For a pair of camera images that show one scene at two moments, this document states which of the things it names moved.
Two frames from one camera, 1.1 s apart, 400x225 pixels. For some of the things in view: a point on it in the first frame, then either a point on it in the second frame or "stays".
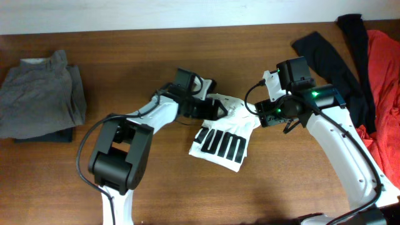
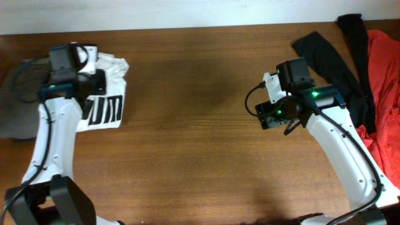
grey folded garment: [41, 100] stays
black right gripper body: [280, 114] stays
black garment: [349, 74] stays
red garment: [384, 138] stays
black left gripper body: [200, 107] -> [97, 81]
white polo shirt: [224, 141] -> [105, 111]
